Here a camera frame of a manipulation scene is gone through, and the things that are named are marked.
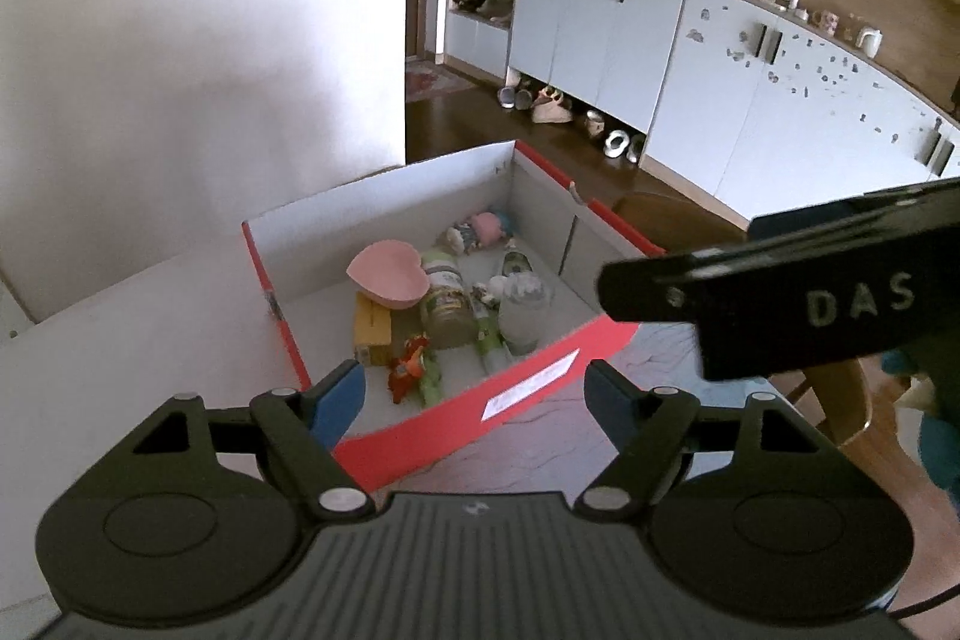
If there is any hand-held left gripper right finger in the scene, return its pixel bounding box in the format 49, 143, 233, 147
574, 359, 826, 522

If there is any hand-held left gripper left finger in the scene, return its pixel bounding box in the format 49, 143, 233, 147
135, 359, 376, 522

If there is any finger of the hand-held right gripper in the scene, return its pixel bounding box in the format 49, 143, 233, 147
748, 175, 960, 244

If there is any orange toy figure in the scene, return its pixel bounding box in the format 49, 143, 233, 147
386, 334, 432, 402

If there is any yellow small box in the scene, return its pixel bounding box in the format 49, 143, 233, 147
352, 295, 395, 365

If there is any red cardboard box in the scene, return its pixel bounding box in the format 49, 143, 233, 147
241, 139, 668, 495

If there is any clear plastic cup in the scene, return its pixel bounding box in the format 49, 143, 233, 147
496, 272, 552, 356

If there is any pink heart-shaped bowl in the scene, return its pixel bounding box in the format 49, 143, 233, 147
346, 240, 431, 311

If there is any white tube with green label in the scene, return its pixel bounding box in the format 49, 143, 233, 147
469, 299, 515, 375

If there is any spice jar with green lid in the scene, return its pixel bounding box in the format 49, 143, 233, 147
418, 250, 477, 350

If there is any pink-haired doll figurine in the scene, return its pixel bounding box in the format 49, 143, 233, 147
448, 210, 516, 255

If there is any person's right hand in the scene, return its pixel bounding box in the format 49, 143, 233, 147
881, 340, 960, 491

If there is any wooden chair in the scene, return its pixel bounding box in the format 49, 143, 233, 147
611, 192, 875, 446

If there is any pink shoe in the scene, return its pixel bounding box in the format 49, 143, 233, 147
532, 89, 575, 124

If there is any patterned rug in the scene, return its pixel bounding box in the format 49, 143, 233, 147
405, 59, 477, 103

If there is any white wall cabinet unit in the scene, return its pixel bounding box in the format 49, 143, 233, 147
442, 0, 960, 229

